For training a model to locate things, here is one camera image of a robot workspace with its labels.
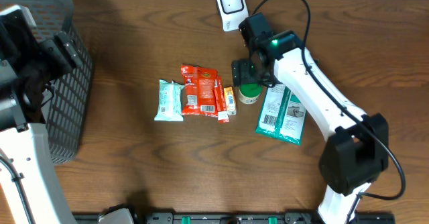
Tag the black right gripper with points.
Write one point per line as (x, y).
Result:
(241, 74)

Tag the green lid seasoning jar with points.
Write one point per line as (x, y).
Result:
(249, 93)

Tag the orange snack packet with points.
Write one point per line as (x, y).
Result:
(230, 101)

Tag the green white packet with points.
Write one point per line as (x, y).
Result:
(282, 115)

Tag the red stick sachet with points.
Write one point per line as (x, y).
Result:
(220, 100)

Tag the red snack packet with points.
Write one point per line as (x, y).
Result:
(199, 87)

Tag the teal white snack packet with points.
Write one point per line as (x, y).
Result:
(170, 102)

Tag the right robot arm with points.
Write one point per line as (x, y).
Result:
(356, 150)

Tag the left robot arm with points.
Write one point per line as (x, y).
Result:
(28, 178)

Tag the white barcode scanner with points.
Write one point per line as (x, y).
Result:
(232, 13)

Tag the grey plastic mesh basket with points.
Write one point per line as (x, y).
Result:
(66, 108)

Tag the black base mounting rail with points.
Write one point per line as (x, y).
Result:
(129, 214)

